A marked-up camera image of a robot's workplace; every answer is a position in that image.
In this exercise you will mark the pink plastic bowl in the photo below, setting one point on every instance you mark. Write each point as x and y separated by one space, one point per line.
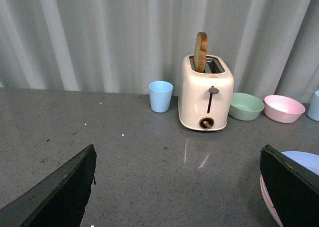
283 109

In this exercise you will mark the light blue plastic plate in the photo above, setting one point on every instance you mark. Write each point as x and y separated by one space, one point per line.
302 163

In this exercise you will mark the cream white toaster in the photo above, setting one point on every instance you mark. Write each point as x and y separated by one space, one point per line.
204 100

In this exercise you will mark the pink plastic plate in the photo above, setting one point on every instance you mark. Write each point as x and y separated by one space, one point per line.
268 202

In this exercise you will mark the black foreground panel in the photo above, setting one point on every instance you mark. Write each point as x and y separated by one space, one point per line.
59 200
295 198

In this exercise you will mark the toasted bread slice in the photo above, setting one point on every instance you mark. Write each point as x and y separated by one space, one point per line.
200 51

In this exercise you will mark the black left foreground panel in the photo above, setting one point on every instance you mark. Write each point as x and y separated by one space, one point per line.
59 200

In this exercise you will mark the black right foreground panel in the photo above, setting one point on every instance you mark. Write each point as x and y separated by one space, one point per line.
295 198

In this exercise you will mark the green plastic bowl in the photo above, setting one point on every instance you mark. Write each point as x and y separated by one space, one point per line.
245 107

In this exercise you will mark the light blue plastic cup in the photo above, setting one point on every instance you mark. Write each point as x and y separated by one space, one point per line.
160 95

